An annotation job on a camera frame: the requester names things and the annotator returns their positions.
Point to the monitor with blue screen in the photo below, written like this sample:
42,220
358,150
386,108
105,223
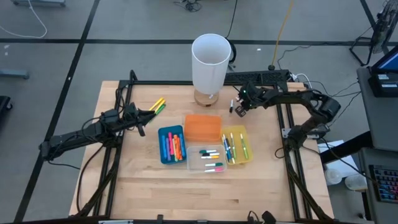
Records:
390,60

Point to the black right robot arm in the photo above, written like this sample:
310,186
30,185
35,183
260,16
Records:
292,96

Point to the yellow plastic bin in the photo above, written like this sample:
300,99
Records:
237,155

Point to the orange plastic bin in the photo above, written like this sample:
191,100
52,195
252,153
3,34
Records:
202,128

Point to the orange cap mini marker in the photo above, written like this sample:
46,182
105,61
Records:
214,157

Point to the black aluminium table frame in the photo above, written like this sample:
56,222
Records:
155,82

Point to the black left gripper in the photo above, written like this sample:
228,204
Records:
132,118

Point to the purple thick highlighter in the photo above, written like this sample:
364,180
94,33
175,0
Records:
167,154

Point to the blue plastic bin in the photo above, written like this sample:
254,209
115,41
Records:
172,128

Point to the white shade wooden base lamp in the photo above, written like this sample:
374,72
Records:
210,62

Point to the black fan on stand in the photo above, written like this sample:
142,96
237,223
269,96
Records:
384,28

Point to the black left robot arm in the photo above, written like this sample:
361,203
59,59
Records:
74,140

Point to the grey metal bar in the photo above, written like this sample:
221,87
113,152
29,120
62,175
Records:
14,74

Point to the white bowl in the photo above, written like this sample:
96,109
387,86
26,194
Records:
332,176
356,182

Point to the white paper sheet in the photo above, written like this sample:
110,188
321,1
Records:
346,163

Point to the teal cap mini marker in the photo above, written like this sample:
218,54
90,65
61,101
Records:
203,152

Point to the black keyboard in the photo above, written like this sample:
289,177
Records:
387,183

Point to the orange thick highlighter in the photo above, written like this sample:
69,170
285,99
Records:
179,154
176,143

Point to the yellow slim highlighter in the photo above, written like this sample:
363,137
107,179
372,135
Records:
158,102

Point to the black device with labels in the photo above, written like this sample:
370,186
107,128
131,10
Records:
384,90

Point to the black dry-erase marker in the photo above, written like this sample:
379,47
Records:
230,148

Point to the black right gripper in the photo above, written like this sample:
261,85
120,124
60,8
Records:
252,96

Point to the green slim highlighter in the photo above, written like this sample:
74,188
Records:
161,109

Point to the clear plastic bin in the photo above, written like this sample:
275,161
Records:
194,166

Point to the dark grey desk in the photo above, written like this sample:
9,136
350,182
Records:
373,211

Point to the pink thick highlighter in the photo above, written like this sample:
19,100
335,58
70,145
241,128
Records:
170,141

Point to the black cap mini marker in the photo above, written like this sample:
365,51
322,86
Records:
206,154
231,107

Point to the black perforated plate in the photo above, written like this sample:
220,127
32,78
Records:
264,76

